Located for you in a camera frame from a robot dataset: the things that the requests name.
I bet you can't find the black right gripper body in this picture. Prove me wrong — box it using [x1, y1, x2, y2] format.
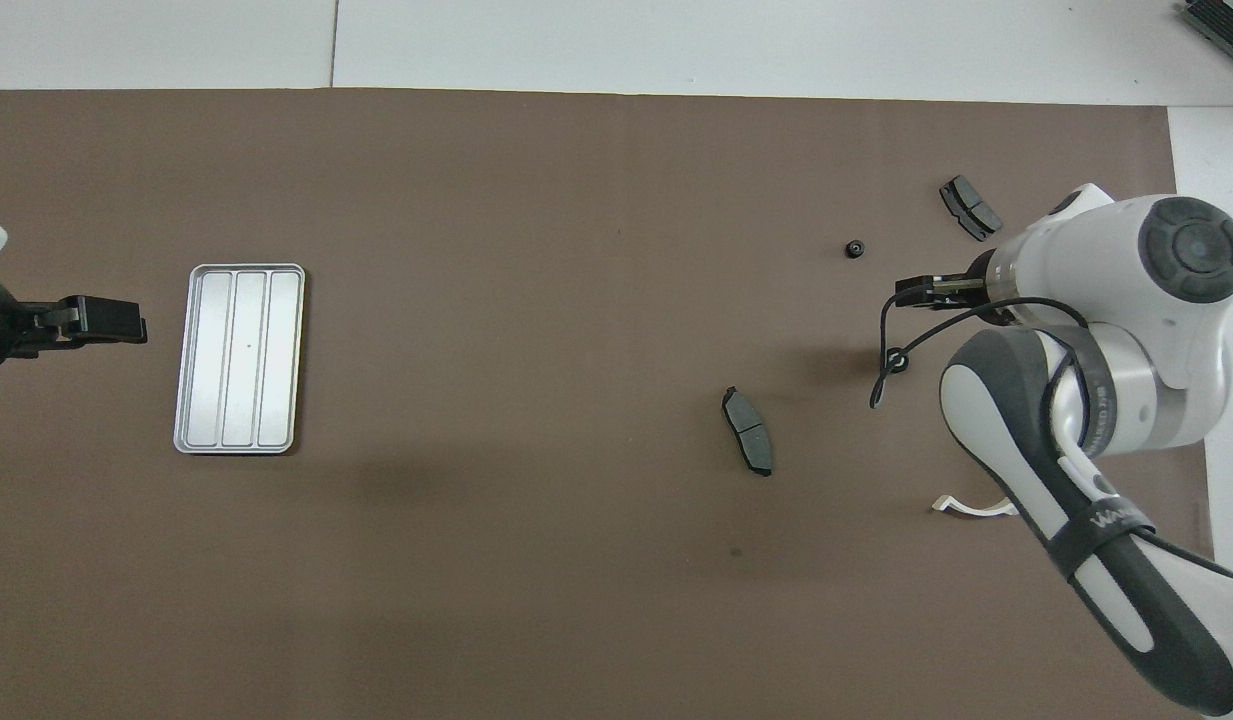
[936, 255, 1007, 323]

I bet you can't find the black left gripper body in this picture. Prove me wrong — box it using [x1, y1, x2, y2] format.
[0, 282, 69, 379]

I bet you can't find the silver metal tray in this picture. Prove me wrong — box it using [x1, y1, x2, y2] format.
[174, 263, 305, 456]

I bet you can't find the short grey brake pad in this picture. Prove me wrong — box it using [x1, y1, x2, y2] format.
[939, 175, 1004, 243]

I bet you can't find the long grey brake pad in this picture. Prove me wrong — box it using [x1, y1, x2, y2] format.
[721, 386, 775, 478]

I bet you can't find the brown table mat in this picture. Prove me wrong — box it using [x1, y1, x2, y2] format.
[0, 88, 1233, 720]

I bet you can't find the dark ribbed metal device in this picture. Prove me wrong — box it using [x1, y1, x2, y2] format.
[1174, 0, 1233, 76]

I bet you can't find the white curved plastic bracket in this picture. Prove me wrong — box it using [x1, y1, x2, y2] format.
[931, 493, 1019, 518]

